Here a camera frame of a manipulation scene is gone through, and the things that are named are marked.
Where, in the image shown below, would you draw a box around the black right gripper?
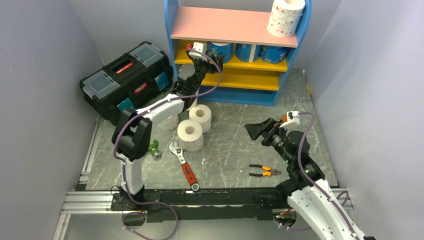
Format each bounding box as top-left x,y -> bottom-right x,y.
244,117 -> 293,164

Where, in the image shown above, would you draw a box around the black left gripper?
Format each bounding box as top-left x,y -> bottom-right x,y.
191,51 -> 225,94

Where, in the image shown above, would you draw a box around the blue roll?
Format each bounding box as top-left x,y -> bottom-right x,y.
260,45 -> 288,64
207,41 -> 234,64
235,43 -> 262,63

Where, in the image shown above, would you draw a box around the pink patterned paper towel roll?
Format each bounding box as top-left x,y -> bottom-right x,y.
267,0 -> 306,38

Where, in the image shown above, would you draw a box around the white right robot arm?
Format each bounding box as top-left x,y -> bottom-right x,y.
244,115 -> 374,240

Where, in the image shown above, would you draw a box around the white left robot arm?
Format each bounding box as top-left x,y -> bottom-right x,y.
111,53 -> 224,210

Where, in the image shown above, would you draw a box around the blue shelf with coloured boards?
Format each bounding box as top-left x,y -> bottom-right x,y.
163,0 -> 312,106

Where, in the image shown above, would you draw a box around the white roll right of pile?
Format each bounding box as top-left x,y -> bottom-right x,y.
189,104 -> 212,133

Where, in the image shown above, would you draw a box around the white roll of pile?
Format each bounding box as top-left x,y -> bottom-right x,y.
177,119 -> 204,152
158,114 -> 179,131
189,104 -> 212,133

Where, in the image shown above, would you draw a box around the white roll left of pile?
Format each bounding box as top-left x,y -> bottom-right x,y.
158,114 -> 179,131

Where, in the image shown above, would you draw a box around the white roll front of pile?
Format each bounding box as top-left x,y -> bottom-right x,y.
177,119 -> 204,152

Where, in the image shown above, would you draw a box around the black plastic toolbox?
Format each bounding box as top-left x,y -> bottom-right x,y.
79,41 -> 174,125

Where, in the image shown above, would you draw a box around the red adjustable wrench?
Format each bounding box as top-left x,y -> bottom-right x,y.
168,141 -> 200,191

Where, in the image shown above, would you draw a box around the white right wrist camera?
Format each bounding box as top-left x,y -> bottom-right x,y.
280,110 -> 300,130

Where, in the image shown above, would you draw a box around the orange handled pliers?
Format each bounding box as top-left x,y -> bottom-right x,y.
249,164 -> 282,177

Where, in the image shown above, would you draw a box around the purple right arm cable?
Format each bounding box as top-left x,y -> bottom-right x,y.
274,111 -> 362,240

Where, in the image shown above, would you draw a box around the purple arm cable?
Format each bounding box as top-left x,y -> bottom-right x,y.
112,46 -> 223,240
274,111 -> 362,240

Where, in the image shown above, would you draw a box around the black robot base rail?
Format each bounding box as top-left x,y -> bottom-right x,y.
110,187 -> 290,223

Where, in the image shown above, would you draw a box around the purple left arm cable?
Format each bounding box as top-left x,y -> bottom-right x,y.
112,46 -> 223,240

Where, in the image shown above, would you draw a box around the green handled tool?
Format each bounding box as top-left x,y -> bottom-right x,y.
148,139 -> 162,159

